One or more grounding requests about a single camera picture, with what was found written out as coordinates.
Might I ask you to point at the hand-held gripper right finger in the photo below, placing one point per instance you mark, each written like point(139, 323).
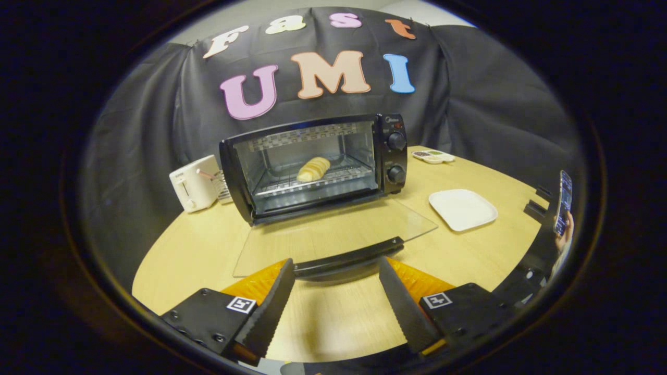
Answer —
point(404, 307)

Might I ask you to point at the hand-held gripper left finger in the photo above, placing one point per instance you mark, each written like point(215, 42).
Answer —
point(271, 307)

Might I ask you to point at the yellow bread roll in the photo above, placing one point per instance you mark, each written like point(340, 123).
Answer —
point(313, 169)

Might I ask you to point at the black toaster oven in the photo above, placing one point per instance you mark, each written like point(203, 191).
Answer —
point(388, 156)

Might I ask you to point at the white pop-up toaster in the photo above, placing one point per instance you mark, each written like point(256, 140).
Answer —
point(194, 183)

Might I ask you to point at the white square plate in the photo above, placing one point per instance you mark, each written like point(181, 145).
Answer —
point(462, 209)

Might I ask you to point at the black stand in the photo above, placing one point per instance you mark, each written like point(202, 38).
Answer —
point(536, 250)

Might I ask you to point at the small white compartment tray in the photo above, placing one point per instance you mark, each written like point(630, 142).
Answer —
point(433, 155)

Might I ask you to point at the smartphone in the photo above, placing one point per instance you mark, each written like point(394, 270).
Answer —
point(563, 203)

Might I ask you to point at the black backdrop cloth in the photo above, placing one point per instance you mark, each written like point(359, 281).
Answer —
point(484, 120)

